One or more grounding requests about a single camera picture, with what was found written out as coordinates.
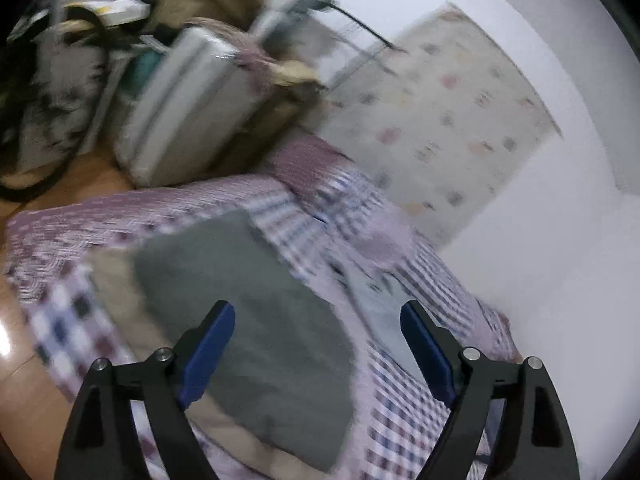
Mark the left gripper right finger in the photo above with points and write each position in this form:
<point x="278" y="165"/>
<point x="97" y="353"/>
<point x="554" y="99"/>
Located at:
<point x="532" y="439"/>

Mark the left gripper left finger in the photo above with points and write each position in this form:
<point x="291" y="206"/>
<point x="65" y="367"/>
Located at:
<point x="101" y="440"/>

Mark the dark green shirt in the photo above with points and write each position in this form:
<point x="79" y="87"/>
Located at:
<point x="286" y="372"/>

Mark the light grey-blue shirt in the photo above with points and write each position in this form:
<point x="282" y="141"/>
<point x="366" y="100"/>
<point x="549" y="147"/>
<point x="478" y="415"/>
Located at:
<point x="379" y="298"/>

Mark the black clothes rack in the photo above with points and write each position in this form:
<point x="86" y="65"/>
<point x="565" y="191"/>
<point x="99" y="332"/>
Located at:
<point x="336" y="43"/>

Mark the folded beige cloth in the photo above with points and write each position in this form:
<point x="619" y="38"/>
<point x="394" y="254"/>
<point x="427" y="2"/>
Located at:
<point x="112" y="273"/>

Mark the checkered bed sheet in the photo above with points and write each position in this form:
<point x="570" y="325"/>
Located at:
<point x="396" y="419"/>

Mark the pineapple print curtain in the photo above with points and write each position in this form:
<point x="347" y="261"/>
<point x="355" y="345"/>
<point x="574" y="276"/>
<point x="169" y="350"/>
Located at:
<point x="441" y="125"/>

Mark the checkered folded quilt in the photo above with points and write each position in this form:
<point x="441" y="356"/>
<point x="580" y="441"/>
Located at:
<point x="369" y="231"/>

